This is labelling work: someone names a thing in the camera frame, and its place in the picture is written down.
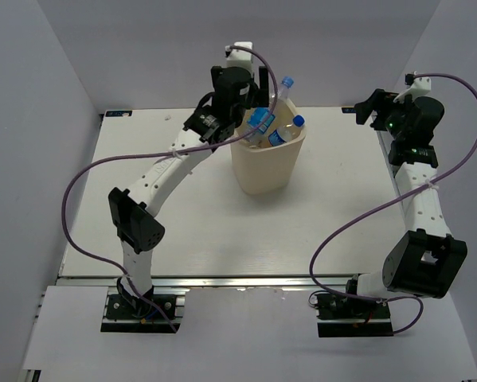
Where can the small bottle blue label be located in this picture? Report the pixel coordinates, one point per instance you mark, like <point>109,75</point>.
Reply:
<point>288,132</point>

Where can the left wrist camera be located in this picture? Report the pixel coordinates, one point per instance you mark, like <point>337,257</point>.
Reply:
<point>238,58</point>

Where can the clear bottle blue label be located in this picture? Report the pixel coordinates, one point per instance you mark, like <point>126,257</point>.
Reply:
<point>257,122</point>

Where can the black XDOF logo sticker right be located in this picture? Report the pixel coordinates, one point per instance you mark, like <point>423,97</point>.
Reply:
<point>348,110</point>

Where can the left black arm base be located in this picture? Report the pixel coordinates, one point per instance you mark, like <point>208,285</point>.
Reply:
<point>120,317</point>

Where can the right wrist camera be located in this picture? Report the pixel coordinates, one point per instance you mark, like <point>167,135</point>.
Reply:
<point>416,86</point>

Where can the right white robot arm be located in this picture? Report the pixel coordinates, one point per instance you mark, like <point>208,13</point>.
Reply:
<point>426,260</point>

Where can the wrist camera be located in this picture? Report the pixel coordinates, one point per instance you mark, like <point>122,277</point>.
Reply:
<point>238,58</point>
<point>416,86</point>

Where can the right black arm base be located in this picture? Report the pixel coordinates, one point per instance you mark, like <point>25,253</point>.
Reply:
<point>342,317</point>

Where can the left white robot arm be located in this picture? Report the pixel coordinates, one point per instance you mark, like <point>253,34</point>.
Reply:
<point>134,209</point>

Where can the cream plastic bin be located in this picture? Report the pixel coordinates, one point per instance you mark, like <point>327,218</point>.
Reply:
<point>263,168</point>

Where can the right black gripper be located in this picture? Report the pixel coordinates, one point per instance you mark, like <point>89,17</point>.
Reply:
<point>377,101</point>

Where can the black logo sticker left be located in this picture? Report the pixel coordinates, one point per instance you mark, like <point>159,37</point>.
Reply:
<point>117,114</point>

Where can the aluminium front rail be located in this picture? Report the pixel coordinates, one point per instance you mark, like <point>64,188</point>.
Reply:
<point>195,281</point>

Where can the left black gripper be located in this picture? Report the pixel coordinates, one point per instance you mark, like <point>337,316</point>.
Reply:
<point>258,95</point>

